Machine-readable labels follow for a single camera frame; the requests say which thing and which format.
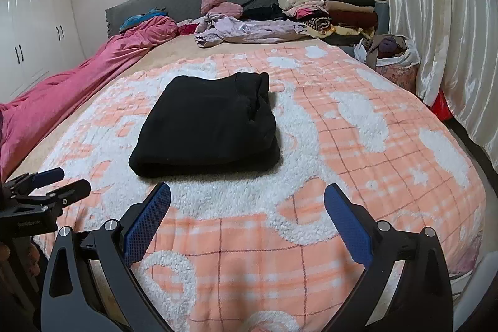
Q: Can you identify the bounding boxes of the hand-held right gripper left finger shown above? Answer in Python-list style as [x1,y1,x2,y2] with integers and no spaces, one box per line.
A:
[40,182,172,332]

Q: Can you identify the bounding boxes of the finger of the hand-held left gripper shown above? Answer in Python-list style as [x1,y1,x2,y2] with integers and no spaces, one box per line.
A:
[23,178,92,218]
[3,167,65,196]

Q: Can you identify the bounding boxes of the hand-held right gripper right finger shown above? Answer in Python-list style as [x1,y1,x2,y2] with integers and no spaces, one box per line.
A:
[324,183,454,332]

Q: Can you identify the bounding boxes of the black sweater with orange cuffs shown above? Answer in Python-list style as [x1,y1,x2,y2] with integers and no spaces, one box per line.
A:
[128,72,281,178]

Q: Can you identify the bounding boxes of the white bag of clothes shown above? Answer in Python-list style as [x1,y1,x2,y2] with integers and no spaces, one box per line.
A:
[353,34,421,70]

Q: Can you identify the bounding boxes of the pile of folded clothes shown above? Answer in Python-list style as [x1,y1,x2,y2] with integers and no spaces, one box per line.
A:
[277,0,386,45]

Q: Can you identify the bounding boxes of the person's left hand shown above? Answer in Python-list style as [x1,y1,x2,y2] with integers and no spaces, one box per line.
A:
[0,240,43,278]

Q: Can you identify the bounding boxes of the orange white plaid fleece blanket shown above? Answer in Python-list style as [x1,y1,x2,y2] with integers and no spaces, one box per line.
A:
[8,44,487,332]

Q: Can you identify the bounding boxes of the pink satin quilt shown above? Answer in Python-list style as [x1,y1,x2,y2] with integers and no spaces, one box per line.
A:
[0,15,180,179]

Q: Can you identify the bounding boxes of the white wardrobe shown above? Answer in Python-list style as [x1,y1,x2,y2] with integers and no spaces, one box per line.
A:
[0,0,86,99]

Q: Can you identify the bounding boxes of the red bag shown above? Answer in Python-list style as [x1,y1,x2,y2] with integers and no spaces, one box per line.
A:
[430,89,454,120]

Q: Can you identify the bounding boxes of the pink floral storage box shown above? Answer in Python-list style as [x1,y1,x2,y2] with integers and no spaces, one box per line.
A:
[375,63,420,96]

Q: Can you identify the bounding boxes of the beige plush bed sheet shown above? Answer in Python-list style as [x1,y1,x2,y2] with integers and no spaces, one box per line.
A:
[8,33,331,181]

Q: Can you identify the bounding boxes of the blue cloth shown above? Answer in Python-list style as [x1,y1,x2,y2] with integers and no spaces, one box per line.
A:
[119,7,168,33]

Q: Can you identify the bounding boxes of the grey blue pillow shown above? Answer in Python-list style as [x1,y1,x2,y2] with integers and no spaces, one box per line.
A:
[374,1,390,37]

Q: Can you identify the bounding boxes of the crumpled lilac garment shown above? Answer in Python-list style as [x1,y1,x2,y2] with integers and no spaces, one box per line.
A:
[194,13,308,49]

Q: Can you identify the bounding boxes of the pink fluffy garment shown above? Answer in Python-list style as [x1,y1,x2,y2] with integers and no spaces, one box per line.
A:
[200,0,244,18]

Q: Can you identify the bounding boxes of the black crumpled garment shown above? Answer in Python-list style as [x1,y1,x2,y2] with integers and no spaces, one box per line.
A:
[243,4,286,21]

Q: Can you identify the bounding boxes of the white satin curtain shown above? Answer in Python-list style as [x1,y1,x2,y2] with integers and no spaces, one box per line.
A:
[366,0,498,161]

